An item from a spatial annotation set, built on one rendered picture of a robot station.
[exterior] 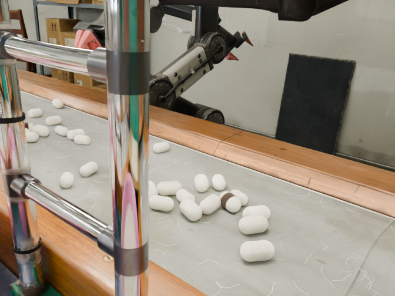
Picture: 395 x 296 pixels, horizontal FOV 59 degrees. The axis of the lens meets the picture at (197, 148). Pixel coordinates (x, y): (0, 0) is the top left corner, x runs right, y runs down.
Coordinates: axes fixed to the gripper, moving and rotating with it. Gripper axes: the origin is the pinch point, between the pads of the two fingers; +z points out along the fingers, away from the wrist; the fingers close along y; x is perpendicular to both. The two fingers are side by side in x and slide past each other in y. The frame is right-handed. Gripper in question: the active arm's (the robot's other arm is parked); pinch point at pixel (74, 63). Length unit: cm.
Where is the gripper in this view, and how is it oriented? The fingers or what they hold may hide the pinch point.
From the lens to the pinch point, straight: 81.6
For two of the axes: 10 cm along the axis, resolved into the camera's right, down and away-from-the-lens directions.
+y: 7.8, 2.7, -5.6
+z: -5.2, 7.8, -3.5
